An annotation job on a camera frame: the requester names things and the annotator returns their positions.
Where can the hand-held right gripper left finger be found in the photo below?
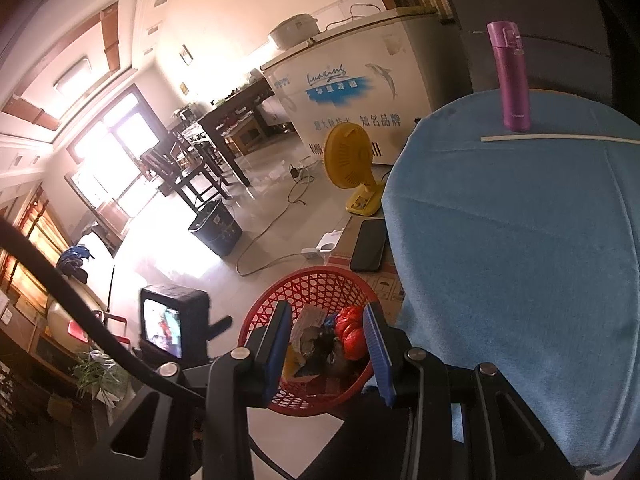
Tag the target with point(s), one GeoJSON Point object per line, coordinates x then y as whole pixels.
{"type": "Point", "coordinates": [277, 350]}

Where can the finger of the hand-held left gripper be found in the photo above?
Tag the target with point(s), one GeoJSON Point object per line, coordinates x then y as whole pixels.
{"type": "Point", "coordinates": [220, 326]}

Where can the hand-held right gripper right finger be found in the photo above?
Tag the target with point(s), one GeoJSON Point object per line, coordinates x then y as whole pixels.
{"type": "Point", "coordinates": [375, 350]}

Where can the red plastic bag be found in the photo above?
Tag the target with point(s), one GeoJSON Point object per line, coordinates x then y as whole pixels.
{"type": "Point", "coordinates": [350, 332]}

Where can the red mesh basket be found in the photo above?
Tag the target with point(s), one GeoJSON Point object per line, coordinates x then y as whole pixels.
{"type": "Point", "coordinates": [280, 287]}

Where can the black trash bin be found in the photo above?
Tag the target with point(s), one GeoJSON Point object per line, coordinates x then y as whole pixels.
{"type": "Point", "coordinates": [215, 230]}

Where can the cardboard box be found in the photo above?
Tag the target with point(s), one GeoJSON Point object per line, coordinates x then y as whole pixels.
{"type": "Point", "coordinates": [385, 285]}

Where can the white sofa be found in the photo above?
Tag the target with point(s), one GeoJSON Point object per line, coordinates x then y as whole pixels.
{"type": "Point", "coordinates": [97, 280]}

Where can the black smartphone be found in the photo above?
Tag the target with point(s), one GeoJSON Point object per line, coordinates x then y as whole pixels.
{"type": "Point", "coordinates": [367, 245]}

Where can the red plastic stool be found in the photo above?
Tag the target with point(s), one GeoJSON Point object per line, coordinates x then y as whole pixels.
{"type": "Point", "coordinates": [77, 330]}

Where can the green potted plant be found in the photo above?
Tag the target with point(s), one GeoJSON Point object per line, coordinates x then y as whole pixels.
{"type": "Point", "coordinates": [97, 375]}

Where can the white power strip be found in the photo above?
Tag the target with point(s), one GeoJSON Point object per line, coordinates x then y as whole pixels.
{"type": "Point", "coordinates": [327, 242]}

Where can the blue cloth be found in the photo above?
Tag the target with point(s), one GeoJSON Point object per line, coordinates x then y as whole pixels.
{"type": "Point", "coordinates": [75, 257]}

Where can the dark wooden chair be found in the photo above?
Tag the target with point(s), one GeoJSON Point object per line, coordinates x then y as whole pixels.
{"type": "Point", "coordinates": [210, 155]}
{"type": "Point", "coordinates": [170, 170]}

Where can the glass balcony door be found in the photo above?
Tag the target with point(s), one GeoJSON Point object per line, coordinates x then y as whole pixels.
{"type": "Point", "coordinates": [115, 160]}

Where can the black power adapter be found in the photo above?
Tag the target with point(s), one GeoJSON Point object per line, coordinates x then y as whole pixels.
{"type": "Point", "coordinates": [296, 171]}

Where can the light wooden cabinet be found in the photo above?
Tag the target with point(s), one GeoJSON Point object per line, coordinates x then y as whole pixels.
{"type": "Point", "coordinates": [247, 135]}

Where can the yellow desk fan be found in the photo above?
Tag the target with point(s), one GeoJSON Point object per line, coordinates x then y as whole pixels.
{"type": "Point", "coordinates": [345, 155]}

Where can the dark wooden table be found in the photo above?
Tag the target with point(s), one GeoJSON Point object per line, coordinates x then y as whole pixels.
{"type": "Point", "coordinates": [235, 102]}

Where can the white chest freezer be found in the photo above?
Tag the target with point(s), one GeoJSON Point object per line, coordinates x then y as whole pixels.
{"type": "Point", "coordinates": [350, 110]}

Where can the ceiling lamp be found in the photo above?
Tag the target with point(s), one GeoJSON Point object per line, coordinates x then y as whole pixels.
{"type": "Point", "coordinates": [75, 75]}

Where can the long white stick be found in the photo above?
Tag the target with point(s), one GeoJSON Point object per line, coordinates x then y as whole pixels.
{"type": "Point", "coordinates": [550, 138]}

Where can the white rice cooker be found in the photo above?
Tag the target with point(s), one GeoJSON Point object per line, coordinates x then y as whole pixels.
{"type": "Point", "coordinates": [295, 30]}

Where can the purple thermos bottle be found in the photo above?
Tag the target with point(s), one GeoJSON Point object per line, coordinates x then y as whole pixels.
{"type": "Point", "coordinates": [510, 80]}

